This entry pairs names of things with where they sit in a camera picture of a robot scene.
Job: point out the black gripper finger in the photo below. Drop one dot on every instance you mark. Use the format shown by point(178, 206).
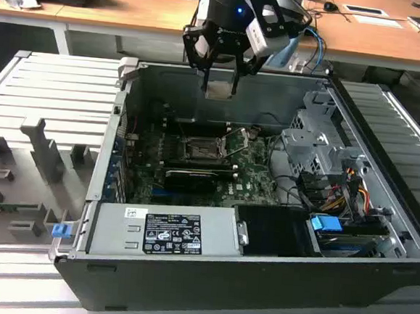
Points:
point(193, 54)
point(247, 67)

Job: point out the square silver CPU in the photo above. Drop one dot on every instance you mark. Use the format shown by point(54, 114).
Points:
point(218, 91)

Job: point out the thin metal locking lever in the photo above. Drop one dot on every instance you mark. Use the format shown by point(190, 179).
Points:
point(183, 130)

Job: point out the black CPU socket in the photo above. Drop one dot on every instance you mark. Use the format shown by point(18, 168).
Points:
point(199, 149)

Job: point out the wooden office desk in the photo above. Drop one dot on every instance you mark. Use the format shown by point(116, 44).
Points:
point(116, 8)

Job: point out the silver metal drive cage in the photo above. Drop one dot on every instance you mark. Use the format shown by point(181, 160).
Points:
point(305, 142)

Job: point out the black computer mouse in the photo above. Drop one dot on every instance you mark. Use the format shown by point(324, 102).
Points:
point(330, 6)

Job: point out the black installed RAM module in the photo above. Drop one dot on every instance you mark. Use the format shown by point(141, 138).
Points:
point(198, 165)

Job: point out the green motherboard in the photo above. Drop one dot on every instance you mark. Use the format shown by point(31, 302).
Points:
point(251, 182)

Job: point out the black graphics card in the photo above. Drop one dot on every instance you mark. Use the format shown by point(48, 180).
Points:
point(190, 181)

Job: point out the white paper sheet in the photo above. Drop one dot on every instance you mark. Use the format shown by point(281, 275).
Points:
point(377, 21)

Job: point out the hard disk in blue carrier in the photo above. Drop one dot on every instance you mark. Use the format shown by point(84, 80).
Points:
point(326, 224)

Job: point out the silver power supply unit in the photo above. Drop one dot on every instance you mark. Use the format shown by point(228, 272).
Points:
point(117, 229)

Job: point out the grey parts rack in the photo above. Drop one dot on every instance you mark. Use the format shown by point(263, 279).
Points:
point(30, 172)

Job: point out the small blue plastic clip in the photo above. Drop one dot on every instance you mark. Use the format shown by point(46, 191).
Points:
point(61, 231)

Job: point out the black open PC case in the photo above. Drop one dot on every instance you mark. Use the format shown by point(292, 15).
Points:
point(221, 292)

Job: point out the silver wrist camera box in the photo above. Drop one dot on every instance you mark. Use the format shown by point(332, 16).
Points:
point(266, 38)

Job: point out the grey case latch bracket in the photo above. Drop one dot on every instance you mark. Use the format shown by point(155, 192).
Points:
point(127, 68)

